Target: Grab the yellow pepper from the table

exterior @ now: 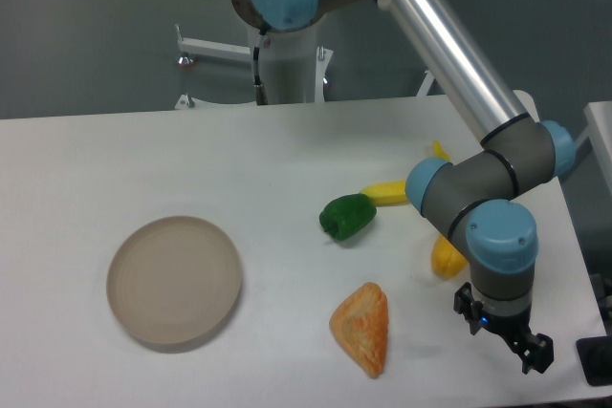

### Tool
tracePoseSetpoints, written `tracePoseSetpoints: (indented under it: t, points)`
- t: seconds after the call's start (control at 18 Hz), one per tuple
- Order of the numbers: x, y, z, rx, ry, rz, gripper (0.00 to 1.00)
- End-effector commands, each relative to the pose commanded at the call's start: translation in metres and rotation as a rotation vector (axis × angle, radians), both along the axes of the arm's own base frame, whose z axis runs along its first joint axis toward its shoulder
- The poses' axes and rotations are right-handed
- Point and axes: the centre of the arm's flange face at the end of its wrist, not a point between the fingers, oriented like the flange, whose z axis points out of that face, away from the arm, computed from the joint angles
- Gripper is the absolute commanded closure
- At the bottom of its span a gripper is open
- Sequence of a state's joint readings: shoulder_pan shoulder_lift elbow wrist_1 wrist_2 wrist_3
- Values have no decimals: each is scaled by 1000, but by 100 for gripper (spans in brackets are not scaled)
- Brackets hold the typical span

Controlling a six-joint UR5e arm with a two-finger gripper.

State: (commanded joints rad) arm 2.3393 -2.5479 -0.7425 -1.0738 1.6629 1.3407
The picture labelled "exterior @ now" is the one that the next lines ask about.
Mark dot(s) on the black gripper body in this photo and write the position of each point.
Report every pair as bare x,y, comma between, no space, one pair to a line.
504,318

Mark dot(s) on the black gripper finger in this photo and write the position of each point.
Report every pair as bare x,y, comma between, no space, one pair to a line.
536,351
471,309

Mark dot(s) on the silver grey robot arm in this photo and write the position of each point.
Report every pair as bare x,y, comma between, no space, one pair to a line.
472,203

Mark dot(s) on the yellow pepper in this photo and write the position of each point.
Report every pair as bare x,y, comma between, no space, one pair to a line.
445,260

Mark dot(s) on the green bell pepper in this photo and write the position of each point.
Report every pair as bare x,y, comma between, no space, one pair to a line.
346,216

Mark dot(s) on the black device at edge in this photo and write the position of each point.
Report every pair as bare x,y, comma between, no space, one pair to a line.
595,359

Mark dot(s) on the orange triangular bread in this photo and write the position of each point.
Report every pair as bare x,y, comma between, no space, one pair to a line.
360,326

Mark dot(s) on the yellow corn cob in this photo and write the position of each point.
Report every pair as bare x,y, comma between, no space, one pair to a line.
386,193

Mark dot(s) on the yellow banana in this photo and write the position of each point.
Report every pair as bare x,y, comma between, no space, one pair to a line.
438,151

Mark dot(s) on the white side table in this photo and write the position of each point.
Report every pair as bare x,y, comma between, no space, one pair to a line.
599,118

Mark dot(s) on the beige round plate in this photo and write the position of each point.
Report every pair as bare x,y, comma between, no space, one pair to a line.
174,282

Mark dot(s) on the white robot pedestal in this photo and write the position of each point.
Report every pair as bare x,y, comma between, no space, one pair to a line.
286,67

